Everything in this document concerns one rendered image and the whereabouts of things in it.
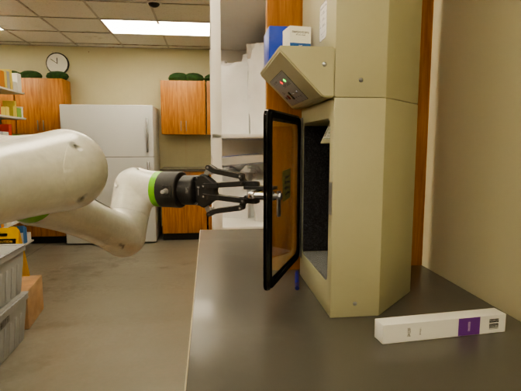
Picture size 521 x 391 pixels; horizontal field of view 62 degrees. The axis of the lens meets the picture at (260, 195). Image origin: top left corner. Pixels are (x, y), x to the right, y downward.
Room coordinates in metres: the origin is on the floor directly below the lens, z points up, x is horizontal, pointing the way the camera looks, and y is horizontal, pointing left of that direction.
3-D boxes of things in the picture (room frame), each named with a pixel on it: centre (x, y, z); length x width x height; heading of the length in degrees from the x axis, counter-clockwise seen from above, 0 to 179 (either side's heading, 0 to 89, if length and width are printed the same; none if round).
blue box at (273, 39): (1.15, -0.06, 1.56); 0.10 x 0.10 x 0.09; 7
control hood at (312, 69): (1.05, -0.08, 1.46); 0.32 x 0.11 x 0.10; 7
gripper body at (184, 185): (1.08, 0.15, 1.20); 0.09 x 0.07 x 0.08; 72
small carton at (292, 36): (1.01, -0.08, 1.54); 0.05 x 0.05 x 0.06; 15
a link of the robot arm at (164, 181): (1.10, 0.22, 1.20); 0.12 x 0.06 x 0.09; 162
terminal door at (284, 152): (1.07, -0.06, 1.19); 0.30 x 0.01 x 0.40; 162
